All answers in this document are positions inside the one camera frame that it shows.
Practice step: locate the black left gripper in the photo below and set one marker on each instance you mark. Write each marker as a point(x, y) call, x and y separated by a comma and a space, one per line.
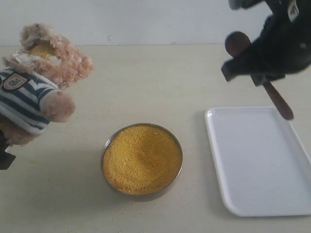
point(6, 159)

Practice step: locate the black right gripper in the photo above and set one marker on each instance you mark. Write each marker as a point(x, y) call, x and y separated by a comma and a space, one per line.
point(283, 46)

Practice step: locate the dark brown wooden spoon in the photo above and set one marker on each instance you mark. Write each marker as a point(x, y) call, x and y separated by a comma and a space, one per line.
point(235, 44)

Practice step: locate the pink teddy bear striped sweater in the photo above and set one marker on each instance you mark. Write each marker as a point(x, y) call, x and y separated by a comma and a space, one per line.
point(33, 83)

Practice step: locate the white rectangular tray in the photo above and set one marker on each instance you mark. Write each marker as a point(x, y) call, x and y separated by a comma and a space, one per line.
point(262, 167)

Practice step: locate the metal bowl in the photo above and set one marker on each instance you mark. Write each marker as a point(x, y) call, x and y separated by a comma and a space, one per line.
point(143, 195)

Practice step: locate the yellow millet grains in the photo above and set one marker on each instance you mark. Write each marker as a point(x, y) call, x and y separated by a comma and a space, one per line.
point(142, 157)

